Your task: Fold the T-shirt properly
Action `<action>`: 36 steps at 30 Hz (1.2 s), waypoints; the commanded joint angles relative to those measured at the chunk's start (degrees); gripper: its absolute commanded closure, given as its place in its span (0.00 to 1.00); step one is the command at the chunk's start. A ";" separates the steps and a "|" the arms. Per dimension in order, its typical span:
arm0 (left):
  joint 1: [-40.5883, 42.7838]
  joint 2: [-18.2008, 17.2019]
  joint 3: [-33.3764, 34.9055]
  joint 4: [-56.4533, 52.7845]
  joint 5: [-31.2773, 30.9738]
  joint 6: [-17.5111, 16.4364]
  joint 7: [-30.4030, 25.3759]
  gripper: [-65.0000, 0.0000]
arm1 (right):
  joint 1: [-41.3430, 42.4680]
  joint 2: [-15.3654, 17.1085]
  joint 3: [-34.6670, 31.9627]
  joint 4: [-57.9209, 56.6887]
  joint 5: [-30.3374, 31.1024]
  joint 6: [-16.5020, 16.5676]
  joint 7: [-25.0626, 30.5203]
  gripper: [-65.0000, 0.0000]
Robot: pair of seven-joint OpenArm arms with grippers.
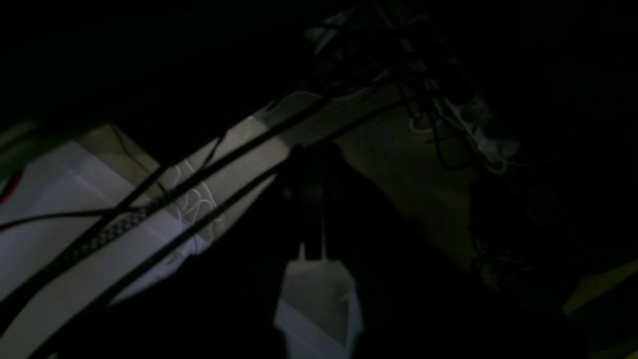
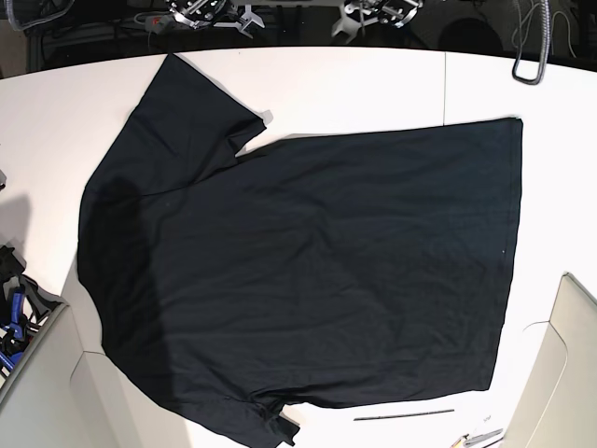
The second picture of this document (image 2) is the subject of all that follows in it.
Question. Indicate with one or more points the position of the black T-shirt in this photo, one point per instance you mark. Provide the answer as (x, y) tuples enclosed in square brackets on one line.
[(340, 271)]

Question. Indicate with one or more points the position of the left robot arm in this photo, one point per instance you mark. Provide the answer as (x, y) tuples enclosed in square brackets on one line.
[(356, 16)]

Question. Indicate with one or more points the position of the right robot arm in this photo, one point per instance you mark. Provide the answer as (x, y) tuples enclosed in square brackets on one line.
[(204, 14)]

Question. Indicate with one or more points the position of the grey tool at edge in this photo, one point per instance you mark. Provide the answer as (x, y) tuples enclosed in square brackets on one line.
[(470, 441)]

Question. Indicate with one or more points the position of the blue black clutter pile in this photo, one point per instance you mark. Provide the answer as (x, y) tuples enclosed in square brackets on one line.
[(25, 308)]

